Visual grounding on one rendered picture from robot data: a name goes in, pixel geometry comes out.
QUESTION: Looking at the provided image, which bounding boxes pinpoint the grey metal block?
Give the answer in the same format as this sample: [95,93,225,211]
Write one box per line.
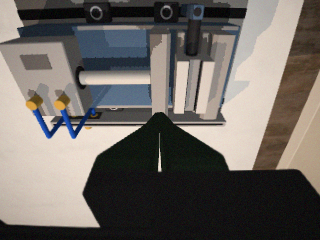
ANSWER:
[172,54,215,114]

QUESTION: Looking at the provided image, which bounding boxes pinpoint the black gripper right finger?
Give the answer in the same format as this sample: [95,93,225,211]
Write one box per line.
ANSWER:
[160,112,229,171]

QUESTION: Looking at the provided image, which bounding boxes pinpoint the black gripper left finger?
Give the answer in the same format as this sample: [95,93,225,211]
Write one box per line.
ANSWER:
[90,112,160,173]

